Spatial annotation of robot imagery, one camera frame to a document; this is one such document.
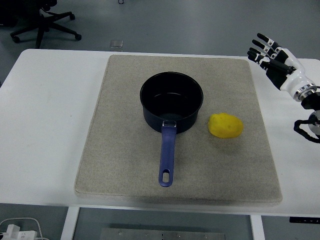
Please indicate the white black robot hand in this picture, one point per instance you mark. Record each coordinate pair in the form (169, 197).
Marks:
(295, 80)

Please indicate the white table leg frame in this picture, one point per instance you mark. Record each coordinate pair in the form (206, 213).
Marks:
(72, 222)

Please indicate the black office chair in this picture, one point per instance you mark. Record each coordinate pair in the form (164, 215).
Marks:
(37, 22)

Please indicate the black table control panel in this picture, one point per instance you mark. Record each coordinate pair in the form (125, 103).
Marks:
(305, 220)

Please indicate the small black floor loop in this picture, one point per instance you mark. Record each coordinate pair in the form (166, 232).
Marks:
(121, 1)

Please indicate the silver floor socket plate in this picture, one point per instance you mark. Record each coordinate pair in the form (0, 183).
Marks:
(116, 43)

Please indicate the beige rectangular mat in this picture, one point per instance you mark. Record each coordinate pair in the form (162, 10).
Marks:
(175, 160)

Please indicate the white power strip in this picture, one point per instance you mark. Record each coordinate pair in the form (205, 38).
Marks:
(15, 232)

